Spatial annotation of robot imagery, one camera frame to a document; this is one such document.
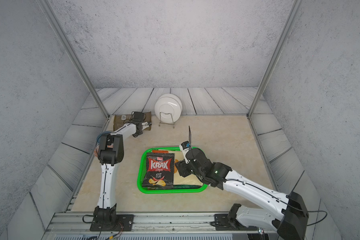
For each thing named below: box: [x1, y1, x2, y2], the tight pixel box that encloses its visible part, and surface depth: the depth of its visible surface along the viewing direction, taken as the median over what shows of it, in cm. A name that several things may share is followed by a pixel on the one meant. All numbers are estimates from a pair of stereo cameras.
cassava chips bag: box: [152, 149, 204, 186], surface depth 80 cm
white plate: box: [154, 93, 183, 124], surface depth 110 cm
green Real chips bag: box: [172, 184, 203, 190], surface depth 82 cm
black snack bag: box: [142, 152, 175, 190], surface depth 82 cm
